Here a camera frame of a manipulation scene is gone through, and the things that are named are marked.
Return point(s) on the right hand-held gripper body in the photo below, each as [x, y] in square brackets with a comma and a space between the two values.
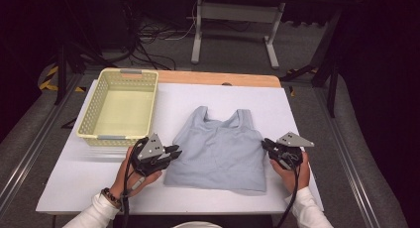
[290, 147]

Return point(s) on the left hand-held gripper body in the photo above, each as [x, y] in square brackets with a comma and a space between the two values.
[148, 152]

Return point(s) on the light grey knit tank top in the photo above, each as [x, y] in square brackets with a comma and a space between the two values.
[218, 155]

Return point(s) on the pale yellow perforated plastic basket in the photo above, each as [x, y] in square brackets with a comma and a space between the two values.
[122, 112]

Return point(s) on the person's right hand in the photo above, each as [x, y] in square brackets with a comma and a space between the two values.
[290, 178]

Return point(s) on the person's left hand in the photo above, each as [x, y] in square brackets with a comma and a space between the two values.
[132, 181]

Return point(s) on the white table mat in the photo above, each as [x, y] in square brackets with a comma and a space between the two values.
[85, 175]

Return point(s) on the black metal stand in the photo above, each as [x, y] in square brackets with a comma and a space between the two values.
[332, 89]
[61, 72]

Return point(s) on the white round object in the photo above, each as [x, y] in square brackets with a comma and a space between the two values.
[196, 224]

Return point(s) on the wooden table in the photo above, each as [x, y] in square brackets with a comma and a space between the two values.
[214, 78]

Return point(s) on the metal floor rail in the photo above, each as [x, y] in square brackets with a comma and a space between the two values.
[33, 148]
[350, 155]

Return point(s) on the grey metal desk frame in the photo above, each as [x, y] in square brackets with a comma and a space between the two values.
[237, 13]

